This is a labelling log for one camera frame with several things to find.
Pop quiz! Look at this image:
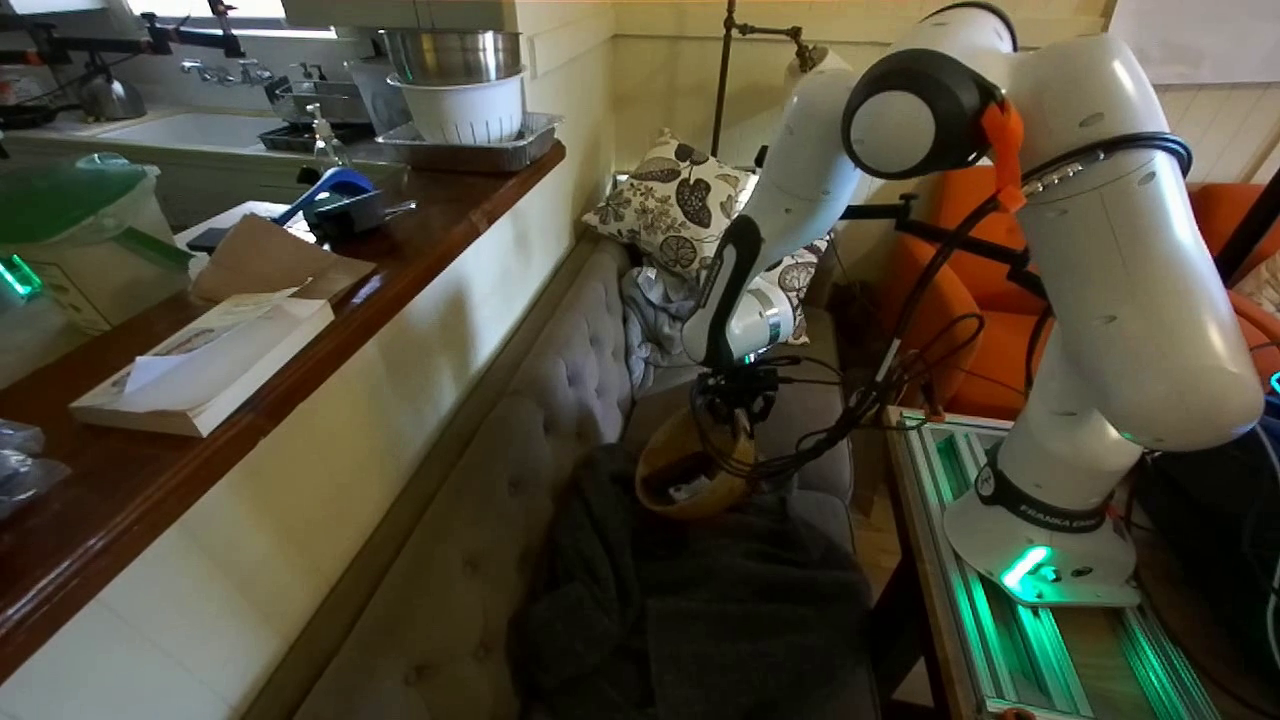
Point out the metal baking tray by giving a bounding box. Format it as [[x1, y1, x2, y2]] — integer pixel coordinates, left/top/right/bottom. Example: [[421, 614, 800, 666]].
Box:
[[377, 110, 555, 177]]

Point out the metal floor lamp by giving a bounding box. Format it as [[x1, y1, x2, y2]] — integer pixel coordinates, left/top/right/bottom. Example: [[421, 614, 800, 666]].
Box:
[[708, 0, 831, 154]]

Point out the wooden bowl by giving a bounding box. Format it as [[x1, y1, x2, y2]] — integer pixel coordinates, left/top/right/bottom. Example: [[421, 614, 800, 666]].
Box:
[[633, 404, 756, 521]]

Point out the brown cardboard piece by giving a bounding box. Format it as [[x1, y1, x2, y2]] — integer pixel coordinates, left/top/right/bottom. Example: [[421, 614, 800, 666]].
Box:
[[194, 215, 377, 302]]

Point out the floral patterned pillow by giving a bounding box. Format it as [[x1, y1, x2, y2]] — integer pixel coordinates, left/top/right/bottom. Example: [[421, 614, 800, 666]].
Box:
[[585, 136, 756, 283]]

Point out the blue handled tool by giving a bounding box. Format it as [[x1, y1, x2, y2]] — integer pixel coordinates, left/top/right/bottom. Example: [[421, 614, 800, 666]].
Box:
[[276, 164, 372, 222]]

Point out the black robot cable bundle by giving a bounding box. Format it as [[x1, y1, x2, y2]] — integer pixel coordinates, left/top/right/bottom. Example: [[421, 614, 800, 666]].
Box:
[[744, 129, 1197, 483]]

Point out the white bowl on tray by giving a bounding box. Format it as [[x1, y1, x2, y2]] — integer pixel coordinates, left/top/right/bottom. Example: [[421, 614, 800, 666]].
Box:
[[392, 74, 524, 143]]

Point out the wooden counter ledge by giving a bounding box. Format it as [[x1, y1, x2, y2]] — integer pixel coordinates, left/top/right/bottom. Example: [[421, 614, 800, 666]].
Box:
[[0, 143, 567, 679]]

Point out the orange armchair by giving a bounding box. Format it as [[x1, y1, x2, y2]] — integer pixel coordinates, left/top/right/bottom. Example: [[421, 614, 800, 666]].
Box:
[[873, 166, 1280, 418]]

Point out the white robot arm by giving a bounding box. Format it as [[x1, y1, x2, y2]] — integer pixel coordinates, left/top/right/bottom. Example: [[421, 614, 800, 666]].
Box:
[[690, 0, 1266, 608]]

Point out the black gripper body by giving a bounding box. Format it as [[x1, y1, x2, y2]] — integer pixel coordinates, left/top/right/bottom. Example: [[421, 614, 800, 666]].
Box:
[[692, 356, 779, 428]]

